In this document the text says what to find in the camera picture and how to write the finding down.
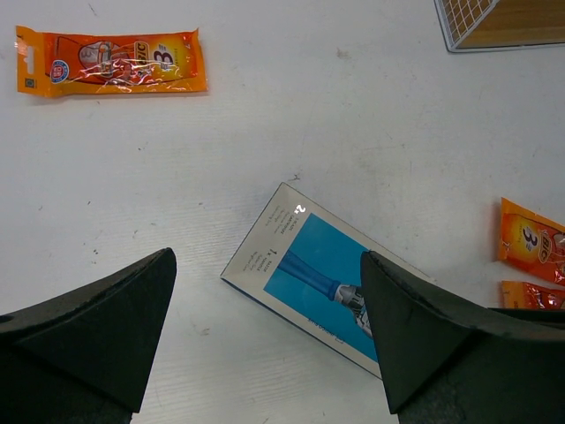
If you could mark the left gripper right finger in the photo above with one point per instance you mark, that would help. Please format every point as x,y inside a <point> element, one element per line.
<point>444,359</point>

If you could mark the orange razor bag far left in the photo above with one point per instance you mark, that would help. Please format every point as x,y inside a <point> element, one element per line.
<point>54,65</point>

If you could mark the blue white razor box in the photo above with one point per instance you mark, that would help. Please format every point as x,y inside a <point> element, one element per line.
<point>302,263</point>

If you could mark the white wire wooden shelf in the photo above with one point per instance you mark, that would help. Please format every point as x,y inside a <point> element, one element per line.
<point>482,25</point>

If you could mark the orange razor bag upper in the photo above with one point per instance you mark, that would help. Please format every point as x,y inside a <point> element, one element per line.
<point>531,243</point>

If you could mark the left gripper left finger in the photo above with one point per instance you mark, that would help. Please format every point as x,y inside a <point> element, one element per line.
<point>86,356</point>

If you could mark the orange razor bag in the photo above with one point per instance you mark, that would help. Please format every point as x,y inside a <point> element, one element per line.
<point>522,295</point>
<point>531,243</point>
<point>54,65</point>

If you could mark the orange razor bag lower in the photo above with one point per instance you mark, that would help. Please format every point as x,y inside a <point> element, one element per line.
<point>522,295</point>

